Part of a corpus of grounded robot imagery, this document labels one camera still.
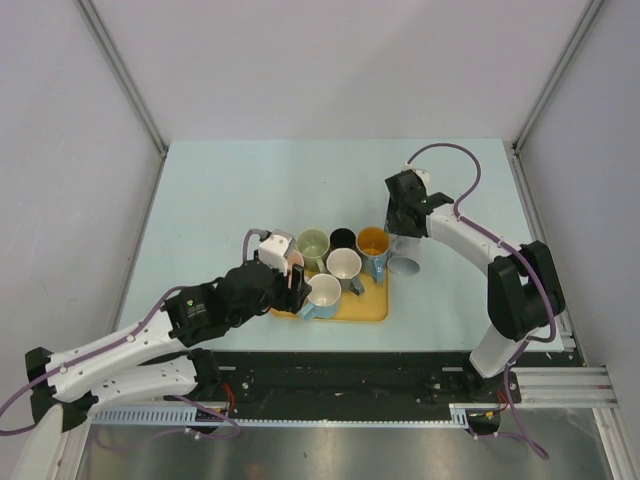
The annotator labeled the pink mug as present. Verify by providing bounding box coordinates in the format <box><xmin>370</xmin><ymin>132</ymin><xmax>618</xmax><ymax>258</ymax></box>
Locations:
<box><xmin>287</xmin><ymin>250</ymin><xmax>304</xmax><ymax>274</ymax></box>

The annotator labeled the light blue mug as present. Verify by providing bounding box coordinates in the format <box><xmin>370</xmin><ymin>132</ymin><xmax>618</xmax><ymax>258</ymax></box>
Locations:
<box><xmin>299</xmin><ymin>273</ymin><xmax>342</xmax><ymax>320</ymax></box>

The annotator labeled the light green mug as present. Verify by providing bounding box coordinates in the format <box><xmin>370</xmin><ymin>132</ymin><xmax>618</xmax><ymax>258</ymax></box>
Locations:
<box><xmin>297</xmin><ymin>229</ymin><xmax>330</xmax><ymax>273</ymax></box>

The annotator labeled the dark grey mug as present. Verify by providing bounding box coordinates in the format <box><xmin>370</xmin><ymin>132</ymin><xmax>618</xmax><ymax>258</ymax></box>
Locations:
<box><xmin>326</xmin><ymin>248</ymin><xmax>365</xmax><ymax>296</ymax></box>

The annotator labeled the light grey mug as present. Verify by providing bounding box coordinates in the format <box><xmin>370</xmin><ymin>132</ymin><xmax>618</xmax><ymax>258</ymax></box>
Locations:
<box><xmin>387</xmin><ymin>235</ymin><xmax>421</xmax><ymax>276</ymax></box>

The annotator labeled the blue butterfly mug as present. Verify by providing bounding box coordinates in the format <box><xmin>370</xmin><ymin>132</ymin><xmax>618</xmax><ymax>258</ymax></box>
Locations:
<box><xmin>356</xmin><ymin>226</ymin><xmax>391</xmax><ymax>284</ymax></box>

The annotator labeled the brown dark mug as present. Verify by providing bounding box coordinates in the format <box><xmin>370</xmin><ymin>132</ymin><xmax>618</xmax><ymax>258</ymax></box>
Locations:
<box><xmin>329</xmin><ymin>228</ymin><xmax>357</xmax><ymax>251</ymax></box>

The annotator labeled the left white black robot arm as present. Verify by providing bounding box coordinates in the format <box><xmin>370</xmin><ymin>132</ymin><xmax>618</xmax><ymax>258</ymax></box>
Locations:
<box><xmin>25</xmin><ymin>260</ymin><xmax>312</xmax><ymax>431</ymax></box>

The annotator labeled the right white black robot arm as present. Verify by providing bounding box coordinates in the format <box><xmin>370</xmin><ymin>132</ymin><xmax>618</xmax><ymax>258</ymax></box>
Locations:
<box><xmin>385</xmin><ymin>167</ymin><xmax>566</xmax><ymax>401</ymax></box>

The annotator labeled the yellow tray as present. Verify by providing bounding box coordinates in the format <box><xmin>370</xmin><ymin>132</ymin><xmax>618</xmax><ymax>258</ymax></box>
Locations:
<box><xmin>267</xmin><ymin>259</ymin><xmax>390</xmax><ymax>324</ymax></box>

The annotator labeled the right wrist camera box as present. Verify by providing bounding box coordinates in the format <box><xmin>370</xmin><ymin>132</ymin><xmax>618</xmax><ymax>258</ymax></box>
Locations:
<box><xmin>402</xmin><ymin>163</ymin><xmax>430</xmax><ymax>187</ymax></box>

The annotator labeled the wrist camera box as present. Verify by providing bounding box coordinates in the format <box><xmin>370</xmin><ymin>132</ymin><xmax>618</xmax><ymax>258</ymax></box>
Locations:
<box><xmin>258</xmin><ymin>229</ymin><xmax>295</xmax><ymax>276</ymax></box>
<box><xmin>402</xmin><ymin>163</ymin><xmax>430</xmax><ymax>187</ymax></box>

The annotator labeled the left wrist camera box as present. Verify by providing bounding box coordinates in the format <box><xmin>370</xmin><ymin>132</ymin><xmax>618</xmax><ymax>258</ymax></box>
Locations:
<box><xmin>258</xmin><ymin>229</ymin><xmax>295</xmax><ymax>276</ymax></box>

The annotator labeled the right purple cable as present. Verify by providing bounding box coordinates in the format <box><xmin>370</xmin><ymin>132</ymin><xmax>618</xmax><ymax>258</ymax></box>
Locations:
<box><xmin>405</xmin><ymin>141</ymin><xmax>557</xmax><ymax>371</ymax></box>

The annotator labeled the purple cable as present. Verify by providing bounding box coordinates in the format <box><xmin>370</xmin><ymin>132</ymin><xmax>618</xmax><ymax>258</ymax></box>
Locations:
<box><xmin>405</xmin><ymin>141</ymin><xmax>557</xmax><ymax>371</ymax></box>
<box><xmin>0</xmin><ymin>228</ymin><xmax>271</xmax><ymax>434</ymax></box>

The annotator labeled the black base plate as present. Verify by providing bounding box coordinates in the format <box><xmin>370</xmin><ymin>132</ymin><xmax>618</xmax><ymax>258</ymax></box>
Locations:
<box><xmin>152</xmin><ymin>352</ymin><xmax>577</xmax><ymax>421</ymax></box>

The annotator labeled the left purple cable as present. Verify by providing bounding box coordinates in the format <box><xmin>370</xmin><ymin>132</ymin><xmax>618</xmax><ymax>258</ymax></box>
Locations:
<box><xmin>0</xmin><ymin>228</ymin><xmax>271</xmax><ymax>434</ymax></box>

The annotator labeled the white cable duct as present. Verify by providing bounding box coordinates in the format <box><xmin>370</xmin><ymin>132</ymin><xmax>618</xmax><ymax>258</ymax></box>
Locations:
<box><xmin>94</xmin><ymin>402</ymin><xmax>516</xmax><ymax>429</ymax></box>

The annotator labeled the left aluminium frame post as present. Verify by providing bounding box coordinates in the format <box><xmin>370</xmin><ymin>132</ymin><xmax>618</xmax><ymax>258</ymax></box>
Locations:
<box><xmin>74</xmin><ymin>0</ymin><xmax>169</xmax><ymax>157</ymax></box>

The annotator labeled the aluminium frame post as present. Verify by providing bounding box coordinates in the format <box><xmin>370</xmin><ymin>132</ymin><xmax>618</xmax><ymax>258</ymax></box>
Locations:
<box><xmin>510</xmin><ymin>0</ymin><xmax>609</xmax><ymax>151</ymax></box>
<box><xmin>74</xmin><ymin>0</ymin><xmax>169</xmax><ymax>157</ymax></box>

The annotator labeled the right aluminium frame post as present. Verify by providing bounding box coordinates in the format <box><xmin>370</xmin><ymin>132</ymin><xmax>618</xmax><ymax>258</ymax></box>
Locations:
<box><xmin>510</xmin><ymin>0</ymin><xmax>609</xmax><ymax>151</ymax></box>

